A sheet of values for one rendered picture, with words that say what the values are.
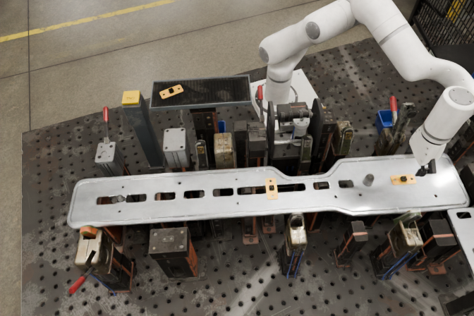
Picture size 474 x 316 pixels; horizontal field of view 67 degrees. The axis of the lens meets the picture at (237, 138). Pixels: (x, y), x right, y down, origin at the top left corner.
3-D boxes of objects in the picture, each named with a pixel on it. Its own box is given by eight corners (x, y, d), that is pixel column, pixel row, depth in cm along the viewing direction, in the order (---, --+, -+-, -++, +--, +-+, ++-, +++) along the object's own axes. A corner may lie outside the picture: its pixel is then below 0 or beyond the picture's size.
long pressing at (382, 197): (63, 237, 120) (61, 235, 119) (77, 178, 133) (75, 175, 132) (473, 208, 121) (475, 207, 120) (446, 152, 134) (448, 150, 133)
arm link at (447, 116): (439, 110, 106) (417, 124, 103) (460, 77, 95) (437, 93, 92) (463, 128, 102) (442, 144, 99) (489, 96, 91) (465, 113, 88)
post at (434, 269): (429, 274, 137) (467, 250, 113) (420, 246, 143) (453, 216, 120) (446, 274, 137) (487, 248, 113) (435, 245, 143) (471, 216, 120)
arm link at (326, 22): (291, 56, 162) (262, 71, 157) (280, 30, 159) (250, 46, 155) (366, 24, 114) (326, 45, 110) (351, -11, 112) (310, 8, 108)
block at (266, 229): (262, 233, 148) (265, 203, 125) (259, 204, 156) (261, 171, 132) (276, 233, 148) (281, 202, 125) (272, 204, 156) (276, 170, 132)
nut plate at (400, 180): (393, 185, 126) (393, 183, 125) (389, 175, 128) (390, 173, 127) (416, 183, 126) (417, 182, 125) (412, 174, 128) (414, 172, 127)
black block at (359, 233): (334, 273, 138) (352, 248, 115) (329, 245, 145) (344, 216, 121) (355, 271, 139) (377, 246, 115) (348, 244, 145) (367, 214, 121)
